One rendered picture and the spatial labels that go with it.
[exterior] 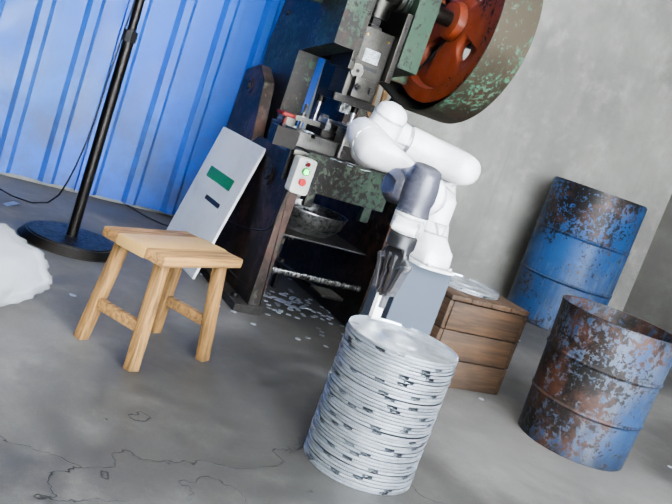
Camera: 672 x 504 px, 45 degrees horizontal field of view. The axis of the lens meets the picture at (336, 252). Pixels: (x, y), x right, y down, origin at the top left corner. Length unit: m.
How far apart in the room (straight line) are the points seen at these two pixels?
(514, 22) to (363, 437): 1.84
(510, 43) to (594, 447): 1.51
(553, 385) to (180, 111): 2.41
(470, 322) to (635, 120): 3.20
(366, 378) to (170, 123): 2.63
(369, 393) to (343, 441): 0.14
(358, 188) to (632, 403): 1.27
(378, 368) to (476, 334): 1.18
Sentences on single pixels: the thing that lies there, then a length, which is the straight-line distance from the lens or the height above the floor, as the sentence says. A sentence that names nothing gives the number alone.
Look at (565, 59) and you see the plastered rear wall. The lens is 5.49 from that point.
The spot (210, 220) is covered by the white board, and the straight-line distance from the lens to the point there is 3.43.
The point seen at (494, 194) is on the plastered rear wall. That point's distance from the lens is 5.35.
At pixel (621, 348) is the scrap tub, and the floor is 0.41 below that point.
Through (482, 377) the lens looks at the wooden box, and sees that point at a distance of 3.18.
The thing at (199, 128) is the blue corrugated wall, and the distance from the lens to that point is 4.36.
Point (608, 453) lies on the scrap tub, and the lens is 2.93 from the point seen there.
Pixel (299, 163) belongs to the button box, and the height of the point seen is 0.60.
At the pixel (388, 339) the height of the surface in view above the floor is 0.35.
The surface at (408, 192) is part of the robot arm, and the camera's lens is 2.07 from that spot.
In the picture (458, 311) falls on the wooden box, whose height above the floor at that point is 0.29.
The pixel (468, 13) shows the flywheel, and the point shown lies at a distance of 3.55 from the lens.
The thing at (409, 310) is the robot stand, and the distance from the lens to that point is 2.71.
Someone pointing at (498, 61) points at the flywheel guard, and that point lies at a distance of 3.27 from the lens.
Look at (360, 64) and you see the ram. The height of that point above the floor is 1.02.
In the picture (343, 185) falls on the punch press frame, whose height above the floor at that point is 0.56.
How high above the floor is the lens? 0.84
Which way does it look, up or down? 10 degrees down
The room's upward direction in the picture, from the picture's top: 19 degrees clockwise
